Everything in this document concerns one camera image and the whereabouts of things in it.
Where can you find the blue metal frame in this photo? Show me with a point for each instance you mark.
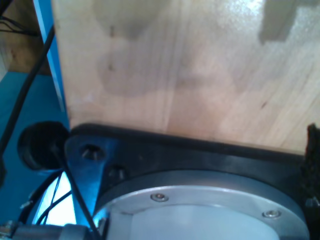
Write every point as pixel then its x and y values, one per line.
pixel 45 105

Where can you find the grey metal block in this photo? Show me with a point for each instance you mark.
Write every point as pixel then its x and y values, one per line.
pixel 45 232

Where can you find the black round knob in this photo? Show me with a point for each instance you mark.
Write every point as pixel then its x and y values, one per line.
pixel 40 147

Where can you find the black braided sleeve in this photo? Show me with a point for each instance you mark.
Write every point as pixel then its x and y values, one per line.
pixel 311 162

